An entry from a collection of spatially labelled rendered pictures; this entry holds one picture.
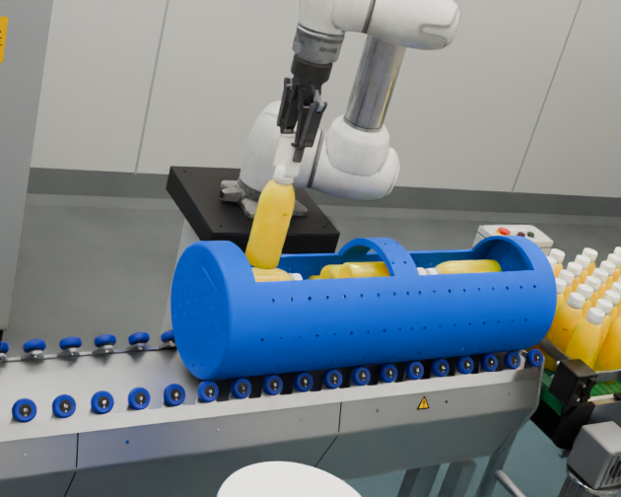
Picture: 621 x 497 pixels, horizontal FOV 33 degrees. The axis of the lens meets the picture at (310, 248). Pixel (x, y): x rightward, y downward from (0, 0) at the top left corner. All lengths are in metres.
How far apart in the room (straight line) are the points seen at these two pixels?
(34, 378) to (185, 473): 0.38
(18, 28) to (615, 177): 4.27
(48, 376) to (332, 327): 0.58
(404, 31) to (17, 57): 1.74
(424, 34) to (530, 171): 4.36
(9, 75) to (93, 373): 1.44
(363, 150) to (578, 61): 3.60
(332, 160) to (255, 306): 0.69
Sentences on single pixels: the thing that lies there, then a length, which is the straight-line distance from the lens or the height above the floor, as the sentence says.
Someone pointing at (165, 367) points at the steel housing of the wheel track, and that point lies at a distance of 2.25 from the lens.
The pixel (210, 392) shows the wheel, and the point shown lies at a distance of 2.13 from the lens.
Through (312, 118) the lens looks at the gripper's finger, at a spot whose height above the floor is 1.55.
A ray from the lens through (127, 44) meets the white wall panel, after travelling 4.85.
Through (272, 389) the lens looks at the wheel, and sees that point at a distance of 2.20.
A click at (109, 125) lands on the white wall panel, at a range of 4.97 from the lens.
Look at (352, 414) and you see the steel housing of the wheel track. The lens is 2.35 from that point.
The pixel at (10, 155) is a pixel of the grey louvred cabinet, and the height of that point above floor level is 0.77.
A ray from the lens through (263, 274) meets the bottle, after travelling 2.21.
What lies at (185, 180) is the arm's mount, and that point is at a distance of 2.78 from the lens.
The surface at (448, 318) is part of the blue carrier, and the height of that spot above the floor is 1.13.
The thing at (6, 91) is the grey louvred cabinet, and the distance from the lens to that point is 3.42.
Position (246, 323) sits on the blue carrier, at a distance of 2.03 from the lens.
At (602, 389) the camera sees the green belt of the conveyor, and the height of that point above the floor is 0.90.
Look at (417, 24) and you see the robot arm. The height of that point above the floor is 1.77.
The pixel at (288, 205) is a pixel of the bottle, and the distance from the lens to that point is 2.04.
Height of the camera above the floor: 2.16
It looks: 25 degrees down
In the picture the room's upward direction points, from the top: 15 degrees clockwise
